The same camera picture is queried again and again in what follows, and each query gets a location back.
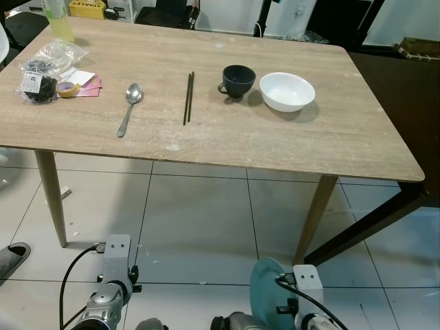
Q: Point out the teal plate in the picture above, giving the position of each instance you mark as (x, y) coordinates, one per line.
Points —
(265, 295)

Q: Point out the silver metal spoon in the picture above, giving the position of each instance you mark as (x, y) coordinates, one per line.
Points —
(134, 93)

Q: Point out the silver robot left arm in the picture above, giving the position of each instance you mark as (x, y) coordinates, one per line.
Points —
(100, 309)

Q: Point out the light wooden table leg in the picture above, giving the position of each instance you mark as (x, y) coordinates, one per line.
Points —
(51, 199)
(316, 213)

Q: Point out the grey slipper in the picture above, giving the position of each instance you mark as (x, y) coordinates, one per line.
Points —
(14, 258)

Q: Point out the black chopstick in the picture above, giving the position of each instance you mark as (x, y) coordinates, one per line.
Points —
(191, 100)
(187, 100)

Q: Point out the beige tape roll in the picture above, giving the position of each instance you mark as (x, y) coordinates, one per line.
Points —
(67, 94)

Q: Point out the white note pad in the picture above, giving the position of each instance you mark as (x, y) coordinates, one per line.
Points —
(79, 75)

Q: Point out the black parts bag white label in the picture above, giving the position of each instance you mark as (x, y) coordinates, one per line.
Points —
(42, 89)

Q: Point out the dark blue cup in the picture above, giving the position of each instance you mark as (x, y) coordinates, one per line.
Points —
(239, 79)

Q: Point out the white bowl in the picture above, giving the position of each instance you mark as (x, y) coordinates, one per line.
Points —
(287, 93)

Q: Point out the clear plastic bag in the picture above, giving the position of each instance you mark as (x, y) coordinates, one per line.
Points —
(58, 51)

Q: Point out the dark brown wooden table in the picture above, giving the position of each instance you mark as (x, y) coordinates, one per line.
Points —
(392, 89)

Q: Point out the open cardboard box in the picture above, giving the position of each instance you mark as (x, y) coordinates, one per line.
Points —
(416, 48)

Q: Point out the yellow liquid plastic bottle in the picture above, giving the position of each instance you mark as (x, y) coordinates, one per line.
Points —
(60, 24)

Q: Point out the white shelf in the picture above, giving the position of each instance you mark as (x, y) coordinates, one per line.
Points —
(120, 10)

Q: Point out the yellow tool box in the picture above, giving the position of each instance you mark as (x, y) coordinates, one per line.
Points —
(88, 8)

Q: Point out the black office chair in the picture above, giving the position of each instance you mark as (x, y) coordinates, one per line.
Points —
(24, 27)

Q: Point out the black metal stand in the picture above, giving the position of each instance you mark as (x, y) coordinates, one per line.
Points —
(337, 17)

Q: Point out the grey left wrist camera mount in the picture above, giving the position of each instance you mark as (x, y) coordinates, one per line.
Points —
(117, 258)

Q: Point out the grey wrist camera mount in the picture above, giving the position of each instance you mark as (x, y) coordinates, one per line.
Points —
(307, 285)
(117, 258)

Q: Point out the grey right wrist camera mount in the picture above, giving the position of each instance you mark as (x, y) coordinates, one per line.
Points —
(307, 285)

